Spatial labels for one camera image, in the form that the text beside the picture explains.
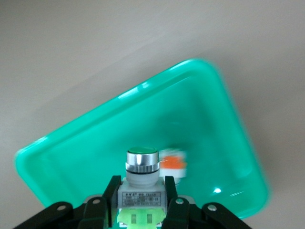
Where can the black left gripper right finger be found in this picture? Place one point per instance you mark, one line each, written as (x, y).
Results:
(186, 214)

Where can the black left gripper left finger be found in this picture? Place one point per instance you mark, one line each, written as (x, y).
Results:
(95, 214)

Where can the white pushbutton with orange block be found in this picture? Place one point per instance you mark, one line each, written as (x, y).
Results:
(175, 163)

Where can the white pushbutton with green block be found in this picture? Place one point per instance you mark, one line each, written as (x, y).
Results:
(141, 181)

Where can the green plastic tray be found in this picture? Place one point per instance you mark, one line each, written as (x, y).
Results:
(95, 143)

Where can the large table cover mat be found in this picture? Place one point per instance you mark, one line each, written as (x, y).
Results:
(71, 47)

